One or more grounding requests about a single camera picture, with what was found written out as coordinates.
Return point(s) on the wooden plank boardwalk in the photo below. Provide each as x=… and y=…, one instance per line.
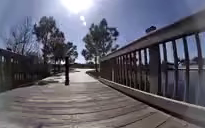
x=80, y=103

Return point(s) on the bare tree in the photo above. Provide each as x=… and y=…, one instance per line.
x=21, y=40

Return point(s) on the water surface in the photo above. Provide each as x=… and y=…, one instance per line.
x=193, y=86

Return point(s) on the wooden railing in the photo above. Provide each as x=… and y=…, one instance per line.
x=156, y=66
x=10, y=71

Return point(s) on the small dark leafy tree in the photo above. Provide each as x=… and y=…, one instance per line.
x=71, y=51

